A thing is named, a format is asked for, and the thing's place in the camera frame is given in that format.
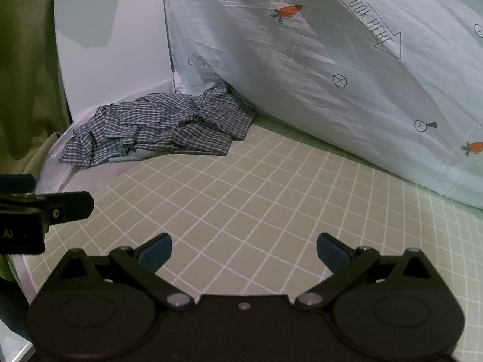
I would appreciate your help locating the carrot printed light blanket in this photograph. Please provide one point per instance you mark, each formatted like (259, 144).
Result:
(339, 45)

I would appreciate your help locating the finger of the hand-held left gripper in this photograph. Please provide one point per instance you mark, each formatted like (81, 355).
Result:
(71, 205)
(17, 184)

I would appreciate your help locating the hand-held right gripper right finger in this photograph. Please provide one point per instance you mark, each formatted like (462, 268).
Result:
(332, 252)

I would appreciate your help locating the green curtain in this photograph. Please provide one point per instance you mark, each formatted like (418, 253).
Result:
(26, 83)

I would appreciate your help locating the white headboard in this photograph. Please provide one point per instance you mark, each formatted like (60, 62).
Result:
(113, 64)

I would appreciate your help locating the blue plaid shirt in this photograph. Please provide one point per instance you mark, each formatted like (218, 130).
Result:
(151, 128)

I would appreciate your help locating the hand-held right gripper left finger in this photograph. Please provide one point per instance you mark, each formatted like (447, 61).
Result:
(156, 252)

